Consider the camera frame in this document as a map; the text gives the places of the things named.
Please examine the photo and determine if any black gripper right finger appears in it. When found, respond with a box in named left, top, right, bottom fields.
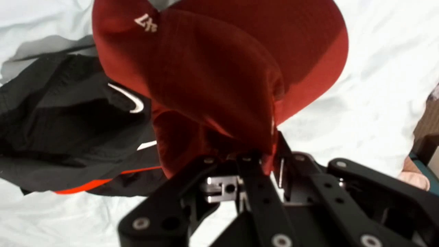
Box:
left=269, top=129, right=439, bottom=247

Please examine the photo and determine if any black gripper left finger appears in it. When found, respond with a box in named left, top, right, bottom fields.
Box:
left=116, top=152, right=293, bottom=247

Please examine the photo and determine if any red baseball cap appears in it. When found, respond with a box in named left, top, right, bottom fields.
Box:
left=90, top=0, right=350, bottom=181

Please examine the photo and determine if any black cap white trim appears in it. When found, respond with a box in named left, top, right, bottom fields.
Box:
left=0, top=48, right=160, bottom=155

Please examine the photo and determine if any wooden bed frame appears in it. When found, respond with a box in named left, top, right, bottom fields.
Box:
left=410, top=82, right=439, bottom=192

